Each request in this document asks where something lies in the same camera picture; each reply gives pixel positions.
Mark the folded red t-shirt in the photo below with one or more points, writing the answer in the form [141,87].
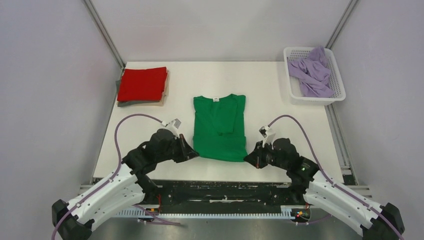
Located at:
[142,84]

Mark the corner metal strut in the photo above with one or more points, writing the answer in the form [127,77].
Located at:
[352,4]
[92,11]

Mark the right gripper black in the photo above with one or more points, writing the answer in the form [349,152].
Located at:
[255,157]

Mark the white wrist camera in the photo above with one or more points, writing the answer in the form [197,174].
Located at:
[172,126]
[268,135]

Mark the right corner metal strut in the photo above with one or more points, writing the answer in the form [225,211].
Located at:
[352,4]

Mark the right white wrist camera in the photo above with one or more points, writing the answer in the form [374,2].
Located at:
[268,135]

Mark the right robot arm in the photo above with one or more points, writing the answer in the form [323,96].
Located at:
[369,219]

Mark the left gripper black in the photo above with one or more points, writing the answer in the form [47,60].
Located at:
[187,153]

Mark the white plastic basket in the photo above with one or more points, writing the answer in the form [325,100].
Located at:
[293,84]

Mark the aluminium rail frame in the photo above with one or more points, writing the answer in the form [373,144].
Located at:
[341,194]

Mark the left corner metal strut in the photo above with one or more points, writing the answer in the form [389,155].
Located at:
[92,11]

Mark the purple t-shirt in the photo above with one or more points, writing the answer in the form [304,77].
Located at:
[312,73]

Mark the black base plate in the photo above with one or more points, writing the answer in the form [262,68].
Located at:
[222,197]

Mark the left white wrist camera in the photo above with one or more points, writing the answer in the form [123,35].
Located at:
[172,126]

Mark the green t-shirt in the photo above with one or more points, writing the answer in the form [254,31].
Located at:
[219,128]

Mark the white cable duct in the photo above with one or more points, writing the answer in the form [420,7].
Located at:
[134,212]

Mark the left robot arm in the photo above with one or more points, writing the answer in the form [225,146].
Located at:
[128,185]

